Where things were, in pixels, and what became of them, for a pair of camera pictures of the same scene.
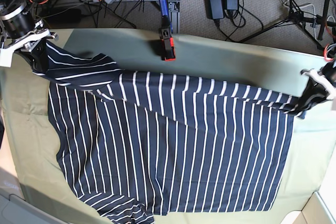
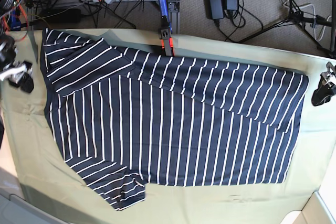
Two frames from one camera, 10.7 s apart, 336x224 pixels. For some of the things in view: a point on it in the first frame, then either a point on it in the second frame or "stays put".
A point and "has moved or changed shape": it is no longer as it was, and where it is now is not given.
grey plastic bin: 14,209 stays put
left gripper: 38,58 -> 14,71
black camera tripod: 296,17 stays put
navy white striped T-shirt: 132,144 has moved or changed shape
